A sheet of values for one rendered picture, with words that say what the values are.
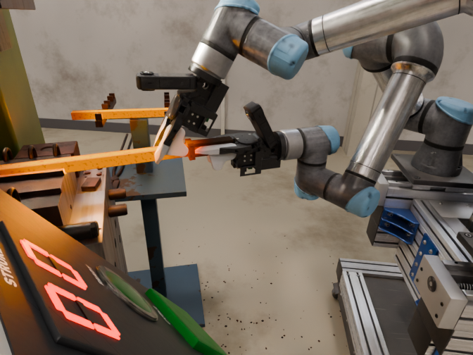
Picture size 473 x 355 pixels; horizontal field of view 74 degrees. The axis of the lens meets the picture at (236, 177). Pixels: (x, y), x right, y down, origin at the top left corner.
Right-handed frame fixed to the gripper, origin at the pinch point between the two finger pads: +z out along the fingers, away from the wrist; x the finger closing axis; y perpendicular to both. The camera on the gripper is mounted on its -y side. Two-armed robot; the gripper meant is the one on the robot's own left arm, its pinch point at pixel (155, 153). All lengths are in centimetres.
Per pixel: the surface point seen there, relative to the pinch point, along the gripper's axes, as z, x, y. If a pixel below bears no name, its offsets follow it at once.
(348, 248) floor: 31, 57, 149
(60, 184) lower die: 9.8, -6.6, -14.7
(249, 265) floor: 63, 61, 93
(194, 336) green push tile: -2.6, -47.3, -3.3
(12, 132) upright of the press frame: 15.7, 23.1, -27.5
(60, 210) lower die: 11.7, -11.7, -13.4
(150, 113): 0.4, 38.9, 3.3
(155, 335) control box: -6, -50, -9
